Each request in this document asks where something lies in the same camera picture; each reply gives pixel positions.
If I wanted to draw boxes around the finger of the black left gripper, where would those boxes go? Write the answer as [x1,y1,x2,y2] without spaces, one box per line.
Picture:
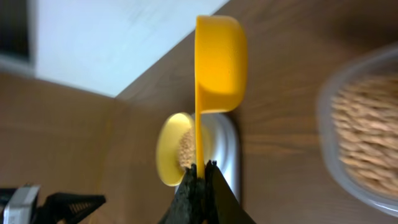
[40,193,106,224]

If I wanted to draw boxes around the soybeans in container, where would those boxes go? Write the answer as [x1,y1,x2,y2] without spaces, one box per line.
[331,73,397,197]

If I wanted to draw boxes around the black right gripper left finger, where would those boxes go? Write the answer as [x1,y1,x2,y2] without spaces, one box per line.
[158,164,205,224]

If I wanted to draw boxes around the white digital kitchen scale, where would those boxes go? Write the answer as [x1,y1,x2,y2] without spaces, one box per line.
[175,112,242,203]

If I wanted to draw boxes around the pale yellow bowl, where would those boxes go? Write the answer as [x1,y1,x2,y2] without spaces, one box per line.
[155,113,206,187]

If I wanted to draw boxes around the soybeans in bowl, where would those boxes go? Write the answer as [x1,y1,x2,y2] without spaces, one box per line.
[177,129,196,169]

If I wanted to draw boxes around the clear plastic container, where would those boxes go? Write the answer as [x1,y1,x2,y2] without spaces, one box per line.
[317,44,397,217]

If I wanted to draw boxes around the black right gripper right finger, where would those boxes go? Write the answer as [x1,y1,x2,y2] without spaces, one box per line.
[205,161,256,224]

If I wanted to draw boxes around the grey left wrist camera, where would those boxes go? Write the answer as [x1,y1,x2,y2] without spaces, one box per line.
[2,185,40,224]

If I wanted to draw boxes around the yellow plastic measuring scoop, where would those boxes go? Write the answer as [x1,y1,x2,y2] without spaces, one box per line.
[194,16,248,179]

